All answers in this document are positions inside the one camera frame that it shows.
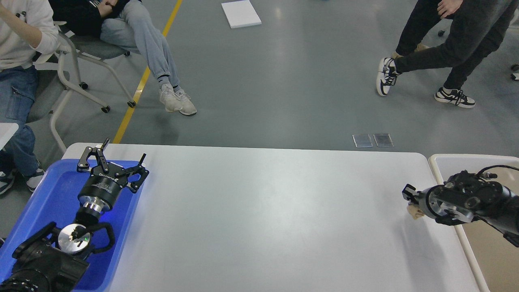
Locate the left floor socket plate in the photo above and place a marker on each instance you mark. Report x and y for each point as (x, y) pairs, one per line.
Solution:
(362, 140)

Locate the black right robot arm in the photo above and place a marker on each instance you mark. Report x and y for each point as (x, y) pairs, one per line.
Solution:
(468, 197)

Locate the right floor socket plate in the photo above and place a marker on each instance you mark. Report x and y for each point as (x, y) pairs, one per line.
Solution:
(383, 140)

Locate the standing person tan boots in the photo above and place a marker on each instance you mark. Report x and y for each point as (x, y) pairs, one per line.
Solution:
(421, 20)

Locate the seated person in jeans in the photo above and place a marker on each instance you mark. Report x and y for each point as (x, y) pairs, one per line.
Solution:
(128, 24)

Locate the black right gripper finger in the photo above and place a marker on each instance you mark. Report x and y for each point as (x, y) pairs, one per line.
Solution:
(411, 195)
(448, 220)

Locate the brown paper ball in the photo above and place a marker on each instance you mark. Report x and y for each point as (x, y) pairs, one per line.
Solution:
(414, 211)

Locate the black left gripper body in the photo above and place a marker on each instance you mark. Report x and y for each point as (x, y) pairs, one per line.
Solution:
(101, 190)

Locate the white flat box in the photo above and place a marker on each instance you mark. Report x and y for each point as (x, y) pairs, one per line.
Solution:
(241, 14)

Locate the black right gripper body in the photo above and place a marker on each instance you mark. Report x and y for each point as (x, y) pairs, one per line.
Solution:
(432, 204)

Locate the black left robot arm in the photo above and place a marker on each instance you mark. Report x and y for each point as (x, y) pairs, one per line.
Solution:
(72, 231)

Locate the beige plastic bin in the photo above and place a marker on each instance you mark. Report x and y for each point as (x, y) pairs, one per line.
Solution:
(496, 257)

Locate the floor socket plate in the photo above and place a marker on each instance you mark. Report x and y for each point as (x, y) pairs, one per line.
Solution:
(383, 140)
(362, 140)

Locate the white side table corner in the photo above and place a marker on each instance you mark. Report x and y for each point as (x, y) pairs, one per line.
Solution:
(7, 130)

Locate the grey office chair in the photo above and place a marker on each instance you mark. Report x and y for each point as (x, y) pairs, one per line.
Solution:
(54, 89)

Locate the seated person white sweater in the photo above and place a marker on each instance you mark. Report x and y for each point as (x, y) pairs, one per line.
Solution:
(26, 28)

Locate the blue plastic tray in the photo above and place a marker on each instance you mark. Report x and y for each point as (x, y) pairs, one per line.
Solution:
(55, 199)

